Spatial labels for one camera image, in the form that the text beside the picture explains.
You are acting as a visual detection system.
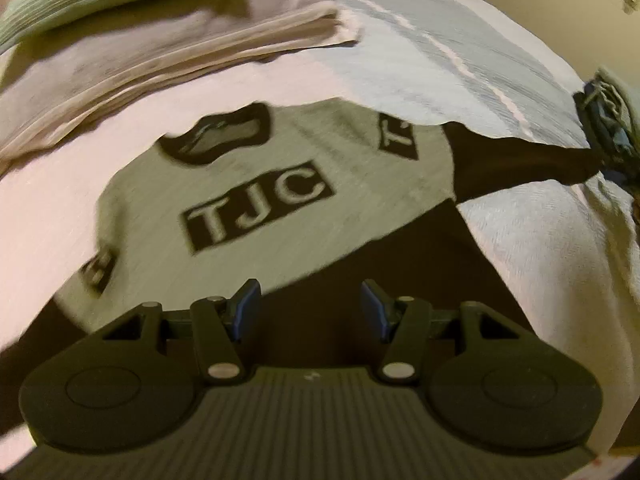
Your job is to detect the grey and black TJC sweater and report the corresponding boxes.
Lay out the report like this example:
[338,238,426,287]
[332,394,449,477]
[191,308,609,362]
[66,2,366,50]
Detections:
[0,96,601,436]

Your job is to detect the stack of folded clothes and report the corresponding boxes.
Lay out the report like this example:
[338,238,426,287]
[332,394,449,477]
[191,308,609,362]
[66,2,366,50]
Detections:
[573,66,639,188]

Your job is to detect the pink grey bedspread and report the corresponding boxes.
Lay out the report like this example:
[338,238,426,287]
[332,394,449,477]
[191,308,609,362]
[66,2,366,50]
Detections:
[1,0,639,479]

